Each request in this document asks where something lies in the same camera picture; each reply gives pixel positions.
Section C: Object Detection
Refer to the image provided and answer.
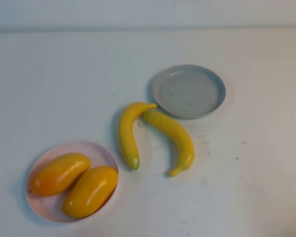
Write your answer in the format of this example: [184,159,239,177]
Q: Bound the pink round plate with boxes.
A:
[26,140,119,224]

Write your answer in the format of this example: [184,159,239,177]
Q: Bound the yellow mango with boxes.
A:
[61,165,119,219]

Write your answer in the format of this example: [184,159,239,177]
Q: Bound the yellow banana with curved stem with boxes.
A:
[142,110,195,178]

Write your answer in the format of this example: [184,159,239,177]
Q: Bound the orange mango with green stem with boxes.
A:
[30,152,92,198]

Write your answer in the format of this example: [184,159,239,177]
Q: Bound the yellow banana with green tip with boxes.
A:
[118,101,158,170]

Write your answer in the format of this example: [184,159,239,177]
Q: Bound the grey round plate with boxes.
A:
[152,64,227,120]

